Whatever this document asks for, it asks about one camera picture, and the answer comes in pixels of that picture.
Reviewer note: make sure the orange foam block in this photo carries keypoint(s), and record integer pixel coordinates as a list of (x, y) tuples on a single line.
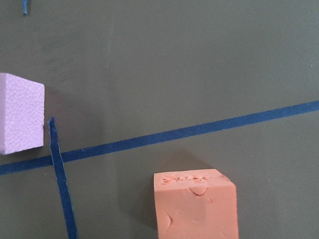
[(195, 204)]

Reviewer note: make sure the pink foam block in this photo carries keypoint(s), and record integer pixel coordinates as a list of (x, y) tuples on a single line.
[(21, 114)]

